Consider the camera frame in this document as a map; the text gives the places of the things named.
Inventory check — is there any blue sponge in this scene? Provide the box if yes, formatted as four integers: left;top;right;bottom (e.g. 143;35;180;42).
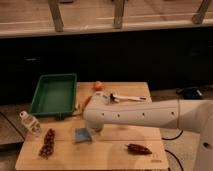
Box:
75;128;92;143

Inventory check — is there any dried red chili pepper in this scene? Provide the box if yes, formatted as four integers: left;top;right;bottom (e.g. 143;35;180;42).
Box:
127;144;152;155

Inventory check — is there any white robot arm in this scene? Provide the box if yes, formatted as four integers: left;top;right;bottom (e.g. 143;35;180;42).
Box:
83;92;213;171

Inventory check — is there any wooden table leg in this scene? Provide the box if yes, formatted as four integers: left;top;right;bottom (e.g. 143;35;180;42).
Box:
114;0;125;29
48;0;64;32
191;0;212;24

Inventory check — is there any black power cable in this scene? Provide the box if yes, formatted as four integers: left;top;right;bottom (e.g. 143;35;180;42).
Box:
161;129;185;171

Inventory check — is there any orange bowl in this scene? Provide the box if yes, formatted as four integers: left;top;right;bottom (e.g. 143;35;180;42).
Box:
83;96;92;109

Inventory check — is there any white handled brush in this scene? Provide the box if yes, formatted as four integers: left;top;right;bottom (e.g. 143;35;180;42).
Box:
110;93;146;101

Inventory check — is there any wooden table leg middle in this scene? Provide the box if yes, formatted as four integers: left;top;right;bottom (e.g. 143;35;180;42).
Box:
114;0;125;29

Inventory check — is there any wooden table leg right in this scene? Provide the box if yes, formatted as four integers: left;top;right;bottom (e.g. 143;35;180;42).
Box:
191;0;212;24

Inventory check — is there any wooden table leg left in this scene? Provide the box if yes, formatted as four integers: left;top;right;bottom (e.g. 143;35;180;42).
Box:
48;0;64;32

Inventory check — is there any blue black device on floor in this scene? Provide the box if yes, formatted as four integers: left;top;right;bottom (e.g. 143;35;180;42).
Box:
176;87;203;100

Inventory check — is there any small orange fruit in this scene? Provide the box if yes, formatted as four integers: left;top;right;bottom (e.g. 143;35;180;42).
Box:
93;81;103;91

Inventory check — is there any brown grape bunch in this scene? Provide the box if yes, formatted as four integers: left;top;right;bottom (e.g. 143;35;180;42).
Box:
39;129;55;158

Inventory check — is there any green plastic tray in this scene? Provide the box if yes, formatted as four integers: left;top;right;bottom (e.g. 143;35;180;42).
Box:
30;74;77;118

